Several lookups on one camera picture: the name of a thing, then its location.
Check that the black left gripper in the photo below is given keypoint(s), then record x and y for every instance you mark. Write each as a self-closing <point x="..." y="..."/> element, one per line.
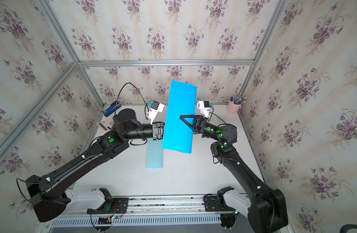
<point x="157" y="130"/>

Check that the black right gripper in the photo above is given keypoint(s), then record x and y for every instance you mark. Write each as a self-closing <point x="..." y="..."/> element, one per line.
<point x="202" y="127"/>

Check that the dark blue paper sheet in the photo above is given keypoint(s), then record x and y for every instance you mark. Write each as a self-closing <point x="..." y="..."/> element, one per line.
<point x="182" y="101"/>

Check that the light blue paper sheet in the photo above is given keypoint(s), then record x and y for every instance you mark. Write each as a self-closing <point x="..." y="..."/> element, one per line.
<point x="154" y="154"/>

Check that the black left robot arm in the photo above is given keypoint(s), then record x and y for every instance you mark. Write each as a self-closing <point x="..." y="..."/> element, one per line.
<point x="50" y="195"/>

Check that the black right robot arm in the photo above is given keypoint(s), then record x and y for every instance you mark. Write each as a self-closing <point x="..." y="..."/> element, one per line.
<point x="264" y="207"/>

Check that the pink pen cup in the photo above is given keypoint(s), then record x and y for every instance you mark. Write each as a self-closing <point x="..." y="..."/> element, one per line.
<point x="233" y="108"/>

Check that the blue black stapler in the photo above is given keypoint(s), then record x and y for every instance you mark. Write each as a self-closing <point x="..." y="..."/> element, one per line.
<point x="111" y="109"/>

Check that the pink desk calculator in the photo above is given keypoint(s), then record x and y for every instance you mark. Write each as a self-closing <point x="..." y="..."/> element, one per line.
<point x="106" y="125"/>

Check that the pens in cup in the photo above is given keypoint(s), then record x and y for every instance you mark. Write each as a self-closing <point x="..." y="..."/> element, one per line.
<point x="238" y="97"/>

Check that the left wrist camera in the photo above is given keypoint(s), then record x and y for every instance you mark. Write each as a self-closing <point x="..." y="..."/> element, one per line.
<point x="153" y="109"/>

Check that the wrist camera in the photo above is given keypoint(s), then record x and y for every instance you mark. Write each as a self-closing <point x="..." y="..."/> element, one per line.
<point x="153" y="109"/>
<point x="204" y="107"/>

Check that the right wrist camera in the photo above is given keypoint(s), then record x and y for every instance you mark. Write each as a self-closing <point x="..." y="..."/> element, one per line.
<point x="204" y="107"/>

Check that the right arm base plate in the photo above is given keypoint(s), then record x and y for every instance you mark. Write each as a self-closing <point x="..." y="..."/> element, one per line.
<point x="215" y="203"/>

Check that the aluminium mounting rail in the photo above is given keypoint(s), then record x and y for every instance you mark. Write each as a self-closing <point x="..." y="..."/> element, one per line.
<point x="171" y="205"/>

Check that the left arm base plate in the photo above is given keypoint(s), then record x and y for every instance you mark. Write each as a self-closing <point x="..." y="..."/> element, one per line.
<point x="116" y="206"/>

